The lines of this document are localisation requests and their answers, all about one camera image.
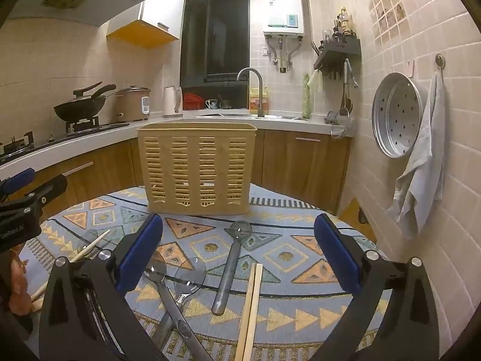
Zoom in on steel sink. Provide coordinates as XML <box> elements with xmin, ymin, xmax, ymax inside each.
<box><xmin>196</xmin><ymin>112</ymin><xmax>303</xmax><ymax>121</ymax></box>

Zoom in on grey spoon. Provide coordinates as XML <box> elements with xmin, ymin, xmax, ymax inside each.
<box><xmin>211</xmin><ymin>220</ymin><xmax>253</xmax><ymax>316</ymax></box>

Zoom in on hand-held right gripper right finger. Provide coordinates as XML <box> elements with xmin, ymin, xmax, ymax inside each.
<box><xmin>310</xmin><ymin>214</ymin><xmax>441</xmax><ymax>361</ymax></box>

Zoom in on black wall shelf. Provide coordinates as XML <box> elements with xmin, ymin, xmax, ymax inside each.
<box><xmin>314</xmin><ymin>38</ymin><xmax>361</xmax><ymax>72</ymax></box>

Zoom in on beige slotted utensil basket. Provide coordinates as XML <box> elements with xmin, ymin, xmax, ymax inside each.
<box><xmin>137</xmin><ymin>122</ymin><xmax>258</xmax><ymax>217</ymax></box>

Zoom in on dark window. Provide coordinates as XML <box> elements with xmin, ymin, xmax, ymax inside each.
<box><xmin>179</xmin><ymin>0</ymin><xmax>252</xmax><ymax>100</ymax></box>

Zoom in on metal spoon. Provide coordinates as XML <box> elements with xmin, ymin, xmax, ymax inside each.
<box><xmin>143</xmin><ymin>259</ymin><xmax>215</xmax><ymax>361</ymax></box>

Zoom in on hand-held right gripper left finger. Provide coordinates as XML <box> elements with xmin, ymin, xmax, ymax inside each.
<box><xmin>38</xmin><ymin>214</ymin><xmax>168</xmax><ymax>361</ymax></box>

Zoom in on round metal steamer tray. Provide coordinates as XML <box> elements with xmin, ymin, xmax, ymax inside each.
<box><xmin>372</xmin><ymin>72</ymin><xmax>429</xmax><ymax>159</ymax></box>

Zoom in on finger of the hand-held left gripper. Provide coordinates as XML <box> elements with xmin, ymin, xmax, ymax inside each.
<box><xmin>19</xmin><ymin>175</ymin><xmax>69</xmax><ymax>211</ymax></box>
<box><xmin>0</xmin><ymin>168</ymin><xmax>37</xmax><ymax>197</ymax></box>

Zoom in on wire dish rack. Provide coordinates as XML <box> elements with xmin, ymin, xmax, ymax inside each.
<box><xmin>324</xmin><ymin>110</ymin><xmax>354</xmax><ymax>139</ymax></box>

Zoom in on water heater pipes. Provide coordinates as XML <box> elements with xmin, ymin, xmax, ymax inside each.
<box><xmin>265</xmin><ymin>35</ymin><xmax>303</xmax><ymax>73</ymax></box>

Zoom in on white wall cabinet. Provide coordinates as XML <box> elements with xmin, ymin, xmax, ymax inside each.
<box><xmin>106</xmin><ymin>0</ymin><xmax>188</xmax><ymax>49</ymax></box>

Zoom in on white electric kettle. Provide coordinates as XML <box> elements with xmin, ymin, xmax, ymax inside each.
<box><xmin>162</xmin><ymin>86</ymin><xmax>184</xmax><ymax>118</ymax></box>

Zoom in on black wok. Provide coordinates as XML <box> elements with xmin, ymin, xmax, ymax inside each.
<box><xmin>53</xmin><ymin>82</ymin><xmax>117</xmax><ymax>122</ymax></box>

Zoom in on white kitchen countertop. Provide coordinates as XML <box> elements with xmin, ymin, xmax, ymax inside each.
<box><xmin>0</xmin><ymin>110</ymin><xmax>354</xmax><ymax>181</ymax></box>

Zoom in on gas stove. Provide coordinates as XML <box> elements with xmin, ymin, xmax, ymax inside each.
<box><xmin>0</xmin><ymin>118</ymin><xmax>130</xmax><ymax>166</ymax></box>

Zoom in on person's left hand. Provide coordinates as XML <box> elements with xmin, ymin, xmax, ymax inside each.
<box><xmin>8</xmin><ymin>246</ymin><xmax>34</xmax><ymax>314</ymax></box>

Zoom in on pale rubber glove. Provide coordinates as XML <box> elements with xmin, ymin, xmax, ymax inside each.
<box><xmin>307</xmin><ymin>71</ymin><xmax>324</xmax><ymax>93</ymax></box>

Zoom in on grey hanging towel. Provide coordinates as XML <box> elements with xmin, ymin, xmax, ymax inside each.
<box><xmin>387</xmin><ymin>72</ymin><xmax>446</xmax><ymax>240</ymax></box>

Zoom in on dark sauce bottle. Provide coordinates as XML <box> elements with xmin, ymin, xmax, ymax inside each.
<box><xmin>339</xmin><ymin>7</ymin><xmax>352</xmax><ymax>35</ymax></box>

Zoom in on blue patterned tablecloth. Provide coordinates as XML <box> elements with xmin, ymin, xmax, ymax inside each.
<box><xmin>19</xmin><ymin>184</ymin><xmax>389</xmax><ymax>361</ymax></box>

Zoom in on yellow bottle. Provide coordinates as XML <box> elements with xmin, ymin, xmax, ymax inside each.
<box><xmin>249</xmin><ymin>86</ymin><xmax>269</xmax><ymax>113</ymax></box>

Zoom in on white water heater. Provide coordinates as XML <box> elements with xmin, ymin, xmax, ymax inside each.
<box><xmin>261</xmin><ymin>0</ymin><xmax>305</xmax><ymax>40</ymax></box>

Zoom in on steel faucet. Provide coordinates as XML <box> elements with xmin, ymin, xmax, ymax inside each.
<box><xmin>237</xmin><ymin>67</ymin><xmax>266</xmax><ymax>118</ymax></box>

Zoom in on red container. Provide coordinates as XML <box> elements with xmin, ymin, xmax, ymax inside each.
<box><xmin>183</xmin><ymin>92</ymin><xmax>206</xmax><ymax>110</ymax></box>

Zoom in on beige rice cooker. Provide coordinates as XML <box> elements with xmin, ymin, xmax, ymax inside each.
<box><xmin>114</xmin><ymin>86</ymin><xmax>152</xmax><ymax>123</ymax></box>

